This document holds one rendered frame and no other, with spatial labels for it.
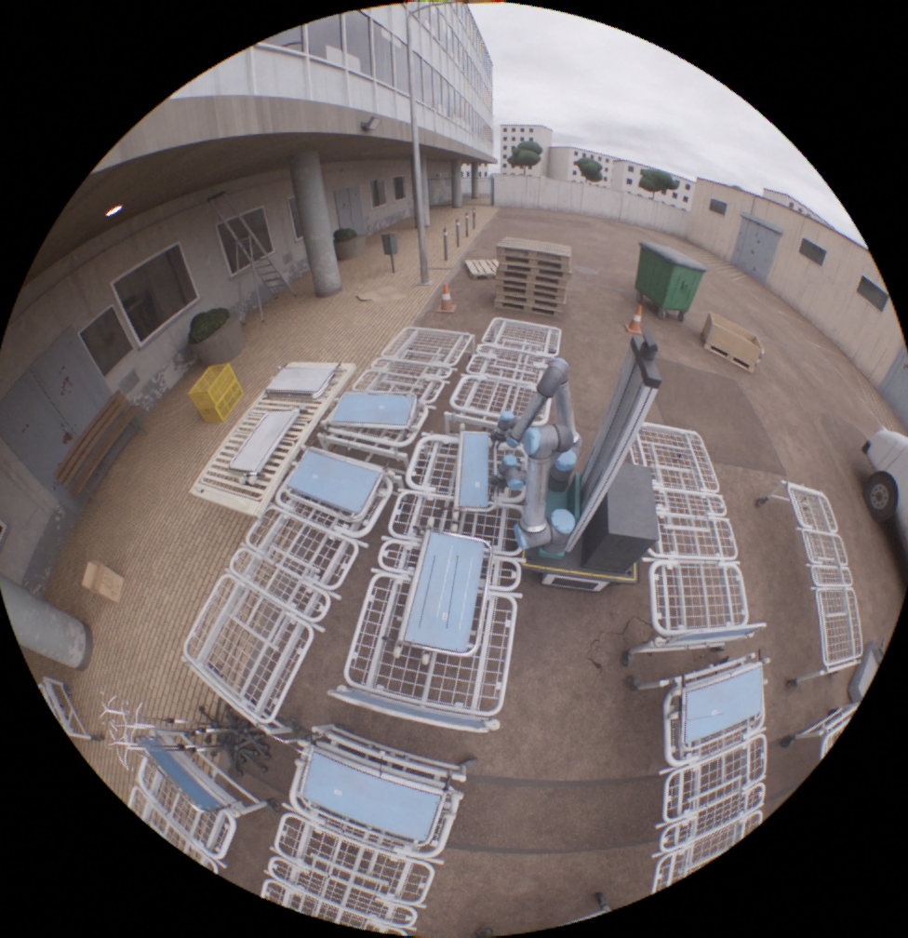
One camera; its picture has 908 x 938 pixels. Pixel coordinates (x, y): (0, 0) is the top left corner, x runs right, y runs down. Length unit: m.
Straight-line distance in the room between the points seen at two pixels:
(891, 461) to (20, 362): 12.98
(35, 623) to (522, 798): 4.53
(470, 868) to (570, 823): 0.74
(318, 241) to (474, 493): 6.23
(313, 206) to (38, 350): 5.42
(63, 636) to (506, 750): 4.37
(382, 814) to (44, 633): 3.66
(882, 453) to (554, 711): 6.72
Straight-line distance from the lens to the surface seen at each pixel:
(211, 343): 6.24
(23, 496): 6.23
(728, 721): 2.53
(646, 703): 2.76
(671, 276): 7.12
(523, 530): 1.80
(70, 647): 4.60
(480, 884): 2.89
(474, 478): 2.34
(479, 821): 2.60
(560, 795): 2.63
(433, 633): 1.87
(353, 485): 2.39
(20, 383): 6.06
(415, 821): 2.01
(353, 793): 2.02
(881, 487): 7.32
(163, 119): 3.58
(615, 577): 2.43
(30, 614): 4.37
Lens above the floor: 2.40
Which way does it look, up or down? 51 degrees down
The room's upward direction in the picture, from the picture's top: 2 degrees counter-clockwise
